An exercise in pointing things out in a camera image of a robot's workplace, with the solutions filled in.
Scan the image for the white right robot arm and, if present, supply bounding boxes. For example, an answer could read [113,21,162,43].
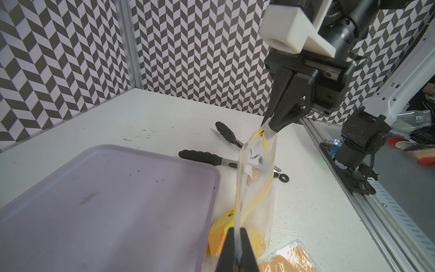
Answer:
[259,1,435,195]

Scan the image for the clear printed bag pile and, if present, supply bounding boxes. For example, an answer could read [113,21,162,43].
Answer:
[258,239,321,272]

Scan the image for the steel black-tipped tongs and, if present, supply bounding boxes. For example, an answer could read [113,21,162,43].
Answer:
[178,121,290,183]

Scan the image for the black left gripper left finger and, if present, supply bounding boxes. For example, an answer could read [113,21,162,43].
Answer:
[215,227,238,272]

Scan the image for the lilac plastic tray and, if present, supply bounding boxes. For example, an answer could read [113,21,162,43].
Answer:
[1,145,220,272]

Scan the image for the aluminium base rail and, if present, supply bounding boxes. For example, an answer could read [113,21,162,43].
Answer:
[300,118,435,272]

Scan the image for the clear resealable bag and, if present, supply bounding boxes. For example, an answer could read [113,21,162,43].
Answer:
[207,126,278,272]

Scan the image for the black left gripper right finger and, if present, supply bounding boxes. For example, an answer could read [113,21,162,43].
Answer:
[238,227,259,272]

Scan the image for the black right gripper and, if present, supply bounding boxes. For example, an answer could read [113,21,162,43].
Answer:
[259,1,379,133]

